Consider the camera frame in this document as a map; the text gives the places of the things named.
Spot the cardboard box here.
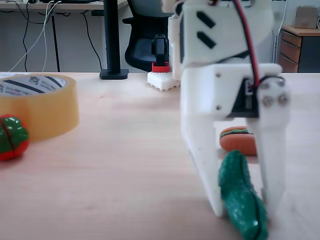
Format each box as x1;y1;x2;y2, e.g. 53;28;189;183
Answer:
294;5;320;30

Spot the green toy cucumber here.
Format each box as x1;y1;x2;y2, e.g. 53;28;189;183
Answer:
217;149;270;240

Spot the black monitor stand pole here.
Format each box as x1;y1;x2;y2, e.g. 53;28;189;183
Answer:
99;0;130;81

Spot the clear packing tape roll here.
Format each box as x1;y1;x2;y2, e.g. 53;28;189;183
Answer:
0;73;81;143

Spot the grey metal crutch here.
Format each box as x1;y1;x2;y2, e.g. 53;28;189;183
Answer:
270;0;288;64

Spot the black hanging cable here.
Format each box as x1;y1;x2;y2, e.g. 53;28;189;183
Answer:
21;2;32;73
81;11;104;71

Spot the toy hamburger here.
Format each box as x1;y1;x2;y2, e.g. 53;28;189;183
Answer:
219;126;259;157

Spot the wooden drawer cabinet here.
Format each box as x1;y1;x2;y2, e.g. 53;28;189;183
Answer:
277;24;320;74

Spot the black office chair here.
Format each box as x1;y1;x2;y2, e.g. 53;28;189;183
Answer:
121;0;176;74

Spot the background desk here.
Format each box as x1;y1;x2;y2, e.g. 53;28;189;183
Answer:
0;0;129;73

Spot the toy tomato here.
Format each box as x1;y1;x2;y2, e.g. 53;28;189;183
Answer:
0;114;31;162

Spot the red black servo cable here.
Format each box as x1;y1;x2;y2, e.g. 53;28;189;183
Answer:
233;0;286;90

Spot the white hanging cable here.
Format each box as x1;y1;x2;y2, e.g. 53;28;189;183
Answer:
7;0;62;73

